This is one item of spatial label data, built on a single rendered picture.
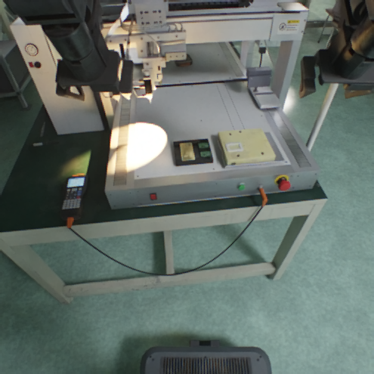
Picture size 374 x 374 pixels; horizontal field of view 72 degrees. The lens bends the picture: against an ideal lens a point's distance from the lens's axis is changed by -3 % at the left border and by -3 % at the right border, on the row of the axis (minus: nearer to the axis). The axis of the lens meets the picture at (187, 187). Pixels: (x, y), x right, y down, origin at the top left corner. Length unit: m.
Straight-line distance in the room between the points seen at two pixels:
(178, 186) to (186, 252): 0.87
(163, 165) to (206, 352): 0.77
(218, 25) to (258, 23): 0.14
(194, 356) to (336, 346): 0.76
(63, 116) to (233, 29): 0.79
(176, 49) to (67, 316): 1.40
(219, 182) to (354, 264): 1.22
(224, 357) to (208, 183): 0.72
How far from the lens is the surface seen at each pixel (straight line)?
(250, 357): 1.26
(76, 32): 0.43
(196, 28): 1.06
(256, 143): 0.96
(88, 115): 1.28
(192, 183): 0.86
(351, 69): 0.53
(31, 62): 1.21
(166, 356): 1.24
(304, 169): 0.97
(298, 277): 1.72
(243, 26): 1.09
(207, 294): 1.58
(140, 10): 0.91
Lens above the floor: 1.49
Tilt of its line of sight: 48 degrees down
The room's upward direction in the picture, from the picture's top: 2 degrees counter-clockwise
